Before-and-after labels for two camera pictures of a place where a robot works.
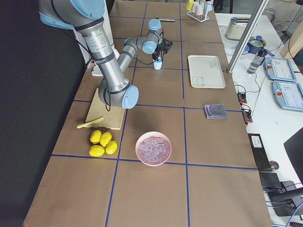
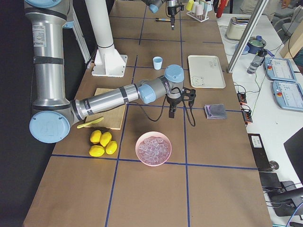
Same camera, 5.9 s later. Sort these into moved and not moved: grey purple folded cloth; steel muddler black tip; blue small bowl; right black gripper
Moved: right black gripper
Not moved: grey purple folded cloth; steel muddler black tip; blue small bowl
